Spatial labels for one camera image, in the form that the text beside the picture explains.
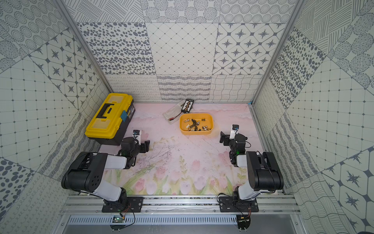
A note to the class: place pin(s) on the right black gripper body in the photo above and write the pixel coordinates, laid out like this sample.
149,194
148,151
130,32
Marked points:
228,142

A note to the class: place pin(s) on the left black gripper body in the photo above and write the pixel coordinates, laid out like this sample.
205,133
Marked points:
142,146

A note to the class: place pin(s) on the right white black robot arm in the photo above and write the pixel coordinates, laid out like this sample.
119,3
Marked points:
263,173

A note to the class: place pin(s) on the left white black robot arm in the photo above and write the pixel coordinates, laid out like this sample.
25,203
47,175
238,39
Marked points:
85,174

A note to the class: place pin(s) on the yellow plastic storage tray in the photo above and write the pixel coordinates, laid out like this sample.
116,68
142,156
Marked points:
184,126

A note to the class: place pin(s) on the yellow plastic toolbox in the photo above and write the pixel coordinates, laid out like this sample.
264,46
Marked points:
110,122

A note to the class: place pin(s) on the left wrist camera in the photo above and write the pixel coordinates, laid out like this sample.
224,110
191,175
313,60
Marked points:
136,135

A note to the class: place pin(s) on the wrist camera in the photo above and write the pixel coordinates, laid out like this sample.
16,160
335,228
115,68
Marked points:
234,131
136,135

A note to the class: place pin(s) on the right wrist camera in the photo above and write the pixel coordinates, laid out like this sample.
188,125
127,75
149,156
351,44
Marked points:
234,131

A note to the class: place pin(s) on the clear plastic bag with cable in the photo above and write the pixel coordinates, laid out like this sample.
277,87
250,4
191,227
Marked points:
172,115

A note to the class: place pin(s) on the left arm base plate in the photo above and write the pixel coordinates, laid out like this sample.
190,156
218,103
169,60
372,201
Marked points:
128,204

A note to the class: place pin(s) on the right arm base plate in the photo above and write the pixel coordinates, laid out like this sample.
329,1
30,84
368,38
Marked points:
229,205

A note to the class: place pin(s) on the aluminium front rail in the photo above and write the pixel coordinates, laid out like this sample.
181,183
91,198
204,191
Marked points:
183,205

